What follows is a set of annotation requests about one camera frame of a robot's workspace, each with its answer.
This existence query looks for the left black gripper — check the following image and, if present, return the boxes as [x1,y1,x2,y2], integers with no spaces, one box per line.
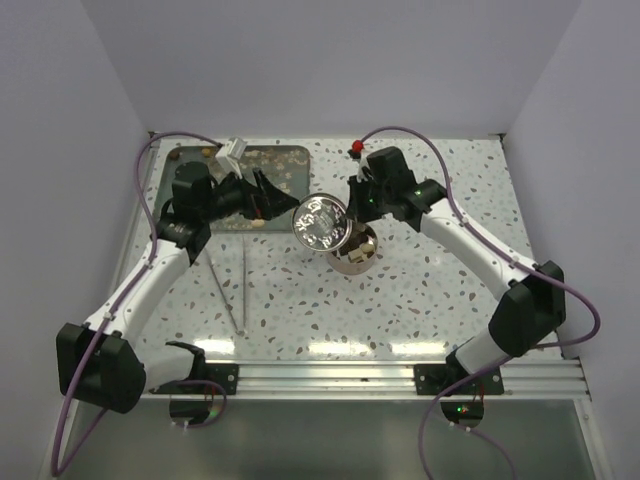
[200,167,298,223]

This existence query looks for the embossed silver tin lid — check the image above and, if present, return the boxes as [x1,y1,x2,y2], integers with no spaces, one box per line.
[291,192,353,253]

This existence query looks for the white chocolate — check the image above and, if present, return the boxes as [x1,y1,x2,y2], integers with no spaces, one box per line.
[348,249,366,263]

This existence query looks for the metal tweezers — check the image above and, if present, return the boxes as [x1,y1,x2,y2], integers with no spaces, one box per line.
[205,233,247,338]

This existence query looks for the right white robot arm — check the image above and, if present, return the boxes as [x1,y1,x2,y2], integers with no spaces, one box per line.
[347,147,566,393]

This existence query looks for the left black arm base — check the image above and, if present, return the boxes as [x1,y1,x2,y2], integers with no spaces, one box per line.
[150,363,240,396]

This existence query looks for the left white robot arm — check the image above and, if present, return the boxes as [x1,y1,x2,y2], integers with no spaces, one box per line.
[56,162,299,413]

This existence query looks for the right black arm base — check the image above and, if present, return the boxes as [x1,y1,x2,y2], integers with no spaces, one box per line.
[413,363,505,396]

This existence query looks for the green floral metal tray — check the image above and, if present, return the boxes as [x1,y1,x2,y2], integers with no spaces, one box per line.
[153,144,311,233]

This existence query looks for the round silver tin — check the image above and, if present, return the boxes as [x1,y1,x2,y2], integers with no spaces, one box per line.
[325,223,379,275]

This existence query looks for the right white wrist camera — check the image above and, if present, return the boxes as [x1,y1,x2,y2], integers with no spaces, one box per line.
[347,139,369,178]

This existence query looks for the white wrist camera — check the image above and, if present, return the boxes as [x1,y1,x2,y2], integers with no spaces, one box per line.
[347,139,369,178]
[215,137,247,179]

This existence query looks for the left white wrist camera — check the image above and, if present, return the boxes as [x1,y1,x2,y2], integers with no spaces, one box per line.
[215,137,247,179]

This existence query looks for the aluminium mounting rail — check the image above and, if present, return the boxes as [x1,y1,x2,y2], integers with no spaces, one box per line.
[149,357,591,401]

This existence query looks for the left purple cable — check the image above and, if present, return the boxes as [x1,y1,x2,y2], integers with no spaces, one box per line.
[49,130,229,479]

